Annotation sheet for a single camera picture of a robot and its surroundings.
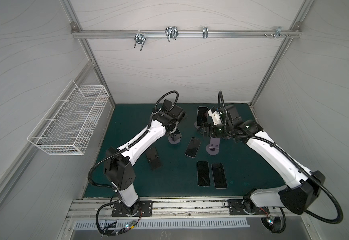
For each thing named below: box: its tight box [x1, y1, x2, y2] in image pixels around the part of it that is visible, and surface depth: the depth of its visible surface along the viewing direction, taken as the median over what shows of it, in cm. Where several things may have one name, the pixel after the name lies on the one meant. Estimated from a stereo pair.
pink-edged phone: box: [184, 136, 202, 159], surface depth 95 cm
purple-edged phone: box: [211, 163, 228, 189], surface depth 86 cm
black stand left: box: [145, 147, 163, 171], surface depth 88 cm
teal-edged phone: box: [196, 160, 211, 187], surface depth 86 cm
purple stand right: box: [205, 137, 221, 156], surface depth 92 cm
